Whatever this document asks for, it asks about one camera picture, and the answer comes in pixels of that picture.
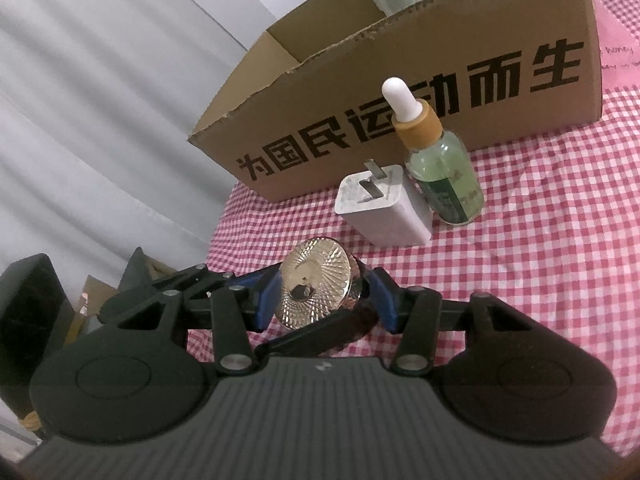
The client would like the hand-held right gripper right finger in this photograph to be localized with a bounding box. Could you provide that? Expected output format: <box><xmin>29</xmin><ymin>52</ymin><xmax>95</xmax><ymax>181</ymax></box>
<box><xmin>367</xmin><ymin>266</ymin><xmax>557</xmax><ymax>377</ymax></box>

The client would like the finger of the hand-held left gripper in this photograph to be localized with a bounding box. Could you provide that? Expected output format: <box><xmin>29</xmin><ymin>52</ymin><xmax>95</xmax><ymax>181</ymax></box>
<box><xmin>97</xmin><ymin>246</ymin><xmax>236</xmax><ymax>327</ymax></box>

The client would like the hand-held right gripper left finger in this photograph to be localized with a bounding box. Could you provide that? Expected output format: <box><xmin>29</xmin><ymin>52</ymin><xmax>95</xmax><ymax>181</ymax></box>
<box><xmin>116</xmin><ymin>266</ymin><xmax>282</xmax><ymax>377</ymax></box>

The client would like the brown cardboard box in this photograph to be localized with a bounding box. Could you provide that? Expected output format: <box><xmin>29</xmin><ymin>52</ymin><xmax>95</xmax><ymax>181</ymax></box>
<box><xmin>187</xmin><ymin>0</ymin><xmax>603</xmax><ymax>203</ymax></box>

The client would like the white charger plug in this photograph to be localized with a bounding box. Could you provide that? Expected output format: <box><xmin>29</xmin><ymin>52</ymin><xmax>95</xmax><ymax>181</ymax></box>
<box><xmin>335</xmin><ymin>159</ymin><xmax>435</xmax><ymax>247</ymax></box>

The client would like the brown cardboard piece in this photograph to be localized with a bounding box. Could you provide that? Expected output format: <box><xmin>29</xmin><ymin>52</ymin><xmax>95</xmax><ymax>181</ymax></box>
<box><xmin>65</xmin><ymin>274</ymin><xmax>106</xmax><ymax>346</ymax></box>

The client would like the green dropper bottle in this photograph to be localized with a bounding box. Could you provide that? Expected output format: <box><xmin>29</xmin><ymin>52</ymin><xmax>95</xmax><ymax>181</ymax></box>
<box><xmin>382</xmin><ymin>77</ymin><xmax>485</xmax><ymax>226</ymax></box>

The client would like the pink checked cloth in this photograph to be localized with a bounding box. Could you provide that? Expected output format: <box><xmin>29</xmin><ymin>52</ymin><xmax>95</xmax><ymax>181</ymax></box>
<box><xmin>185</xmin><ymin>0</ymin><xmax>640</xmax><ymax>453</ymax></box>

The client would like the white curtain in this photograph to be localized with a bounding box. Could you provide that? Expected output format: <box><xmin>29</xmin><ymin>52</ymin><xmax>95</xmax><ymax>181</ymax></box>
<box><xmin>0</xmin><ymin>0</ymin><xmax>321</xmax><ymax>281</ymax></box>

